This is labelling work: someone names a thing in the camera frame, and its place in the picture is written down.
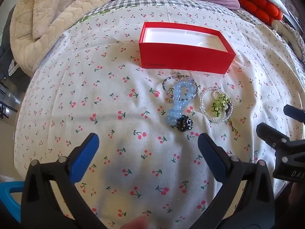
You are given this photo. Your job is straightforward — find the green bead flower ornament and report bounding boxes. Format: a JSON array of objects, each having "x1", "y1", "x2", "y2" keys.
[{"x1": 212, "y1": 94, "x2": 239, "y2": 133}]

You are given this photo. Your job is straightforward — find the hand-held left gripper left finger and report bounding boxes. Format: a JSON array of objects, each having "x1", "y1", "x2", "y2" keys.
[{"x1": 20, "y1": 133, "x2": 108, "y2": 229}]

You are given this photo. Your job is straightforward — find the red cardboard box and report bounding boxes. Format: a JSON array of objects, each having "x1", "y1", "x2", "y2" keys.
[{"x1": 139, "y1": 22, "x2": 236, "y2": 75}]

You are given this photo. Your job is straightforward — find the orange plush cushion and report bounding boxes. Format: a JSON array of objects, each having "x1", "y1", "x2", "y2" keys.
[{"x1": 238, "y1": 0, "x2": 284, "y2": 26}]

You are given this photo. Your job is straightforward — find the beige fleece blanket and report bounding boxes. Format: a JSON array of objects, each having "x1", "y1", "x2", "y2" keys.
[{"x1": 10, "y1": 0, "x2": 129, "y2": 73}]

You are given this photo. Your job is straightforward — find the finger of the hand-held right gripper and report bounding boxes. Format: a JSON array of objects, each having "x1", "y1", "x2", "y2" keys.
[
  {"x1": 283, "y1": 104, "x2": 305, "y2": 119},
  {"x1": 256, "y1": 122, "x2": 291, "y2": 153}
]

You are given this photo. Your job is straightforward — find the black flower hair clip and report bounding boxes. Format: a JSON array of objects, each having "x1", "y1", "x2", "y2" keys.
[{"x1": 176, "y1": 115, "x2": 193, "y2": 132}]

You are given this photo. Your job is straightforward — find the cherry print bed sheet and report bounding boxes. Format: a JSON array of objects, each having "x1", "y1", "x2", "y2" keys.
[{"x1": 13, "y1": 0, "x2": 305, "y2": 229}]

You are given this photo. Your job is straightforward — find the blue plastic object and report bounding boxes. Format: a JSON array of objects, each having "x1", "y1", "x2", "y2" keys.
[{"x1": 0, "y1": 181, "x2": 25, "y2": 229}]

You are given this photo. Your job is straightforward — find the person's left hand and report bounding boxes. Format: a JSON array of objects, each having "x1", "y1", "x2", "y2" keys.
[{"x1": 119, "y1": 216, "x2": 149, "y2": 229}]

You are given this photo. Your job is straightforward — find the thin dark bead bracelet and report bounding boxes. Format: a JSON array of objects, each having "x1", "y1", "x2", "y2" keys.
[{"x1": 162, "y1": 75, "x2": 199, "y2": 101}]

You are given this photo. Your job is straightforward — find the light blue bead bracelet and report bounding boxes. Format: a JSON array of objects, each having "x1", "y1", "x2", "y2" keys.
[{"x1": 165, "y1": 81, "x2": 198, "y2": 127}]

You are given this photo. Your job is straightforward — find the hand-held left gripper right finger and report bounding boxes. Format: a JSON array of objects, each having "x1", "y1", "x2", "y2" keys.
[{"x1": 198, "y1": 133, "x2": 275, "y2": 229}]

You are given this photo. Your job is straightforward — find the white floral trimmed cushion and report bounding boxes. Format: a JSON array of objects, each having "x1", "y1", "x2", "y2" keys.
[{"x1": 271, "y1": 19, "x2": 305, "y2": 61}]

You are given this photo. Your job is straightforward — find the clear bead bracelet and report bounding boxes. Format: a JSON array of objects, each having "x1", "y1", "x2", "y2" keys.
[{"x1": 200, "y1": 87, "x2": 233, "y2": 124}]

